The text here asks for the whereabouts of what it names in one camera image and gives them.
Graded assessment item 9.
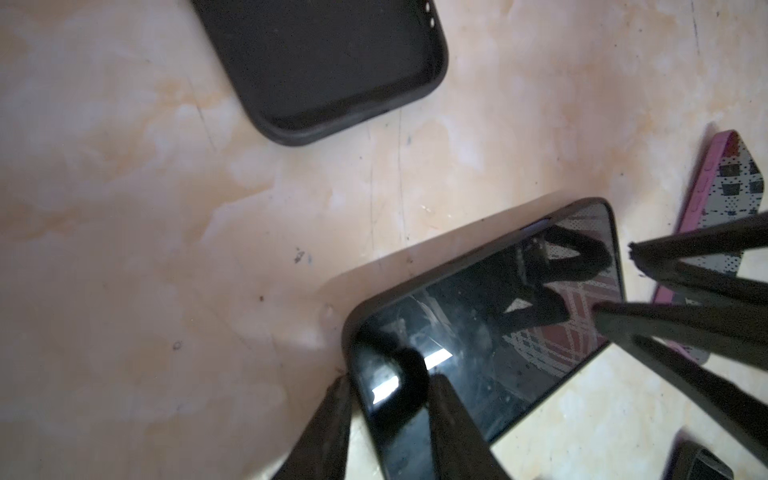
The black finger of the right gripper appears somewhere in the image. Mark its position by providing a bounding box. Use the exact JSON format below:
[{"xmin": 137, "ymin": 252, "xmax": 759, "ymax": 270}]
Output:
[
  {"xmin": 627, "ymin": 212, "xmax": 768, "ymax": 304},
  {"xmin": 592, "ymin": 299, "xmax": 768, "ymax": 466}
]

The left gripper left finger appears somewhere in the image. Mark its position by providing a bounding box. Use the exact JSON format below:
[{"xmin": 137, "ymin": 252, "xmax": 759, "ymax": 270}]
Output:
[{"xmin": 272, "ymin": 375, "xmax": 353, "ymax": 479}]

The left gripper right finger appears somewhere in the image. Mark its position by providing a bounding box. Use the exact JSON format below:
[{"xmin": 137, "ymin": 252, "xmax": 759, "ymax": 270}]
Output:
[{"xmin": 428, "ymin": 374, "xmax": 510, "ymax": 479}]

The black phone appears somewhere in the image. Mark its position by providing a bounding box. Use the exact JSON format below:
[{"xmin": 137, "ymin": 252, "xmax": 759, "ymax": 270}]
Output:
[
  {"xmin": 342, "ymin": 198, "xmax": 624, "ymax": 479},
  {"xmin": 664, "ymin": 440, "xmax": 735, "ymax": 480}
]

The black phone case centre back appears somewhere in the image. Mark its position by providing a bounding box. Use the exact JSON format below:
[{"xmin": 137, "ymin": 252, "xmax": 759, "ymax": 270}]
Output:
[{"xmin": 193, "ymin": 0, "xmax": 449, "ymax": 147}]

